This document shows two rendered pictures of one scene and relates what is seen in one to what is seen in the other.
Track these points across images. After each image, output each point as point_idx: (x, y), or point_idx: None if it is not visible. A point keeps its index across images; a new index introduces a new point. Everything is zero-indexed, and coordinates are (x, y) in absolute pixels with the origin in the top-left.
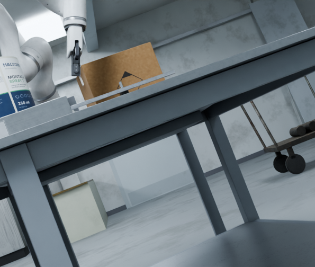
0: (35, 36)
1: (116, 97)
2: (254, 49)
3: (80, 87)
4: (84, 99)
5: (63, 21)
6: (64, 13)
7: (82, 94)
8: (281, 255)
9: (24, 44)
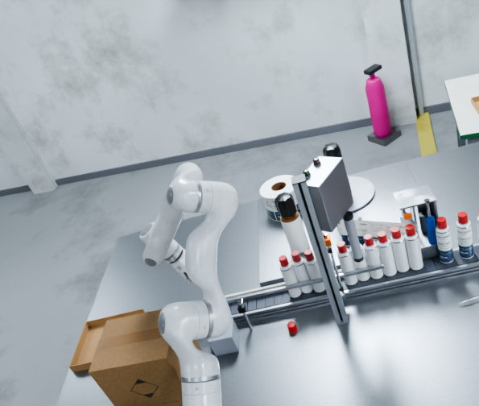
0: (167, 304)
1: (245, 203)
2: (190, 217)
3: (174, 359)
4: (179, 372)
5: (179, 246)
6: (174, 240)
7: (175, 370)
8: None
9: (188, 302)
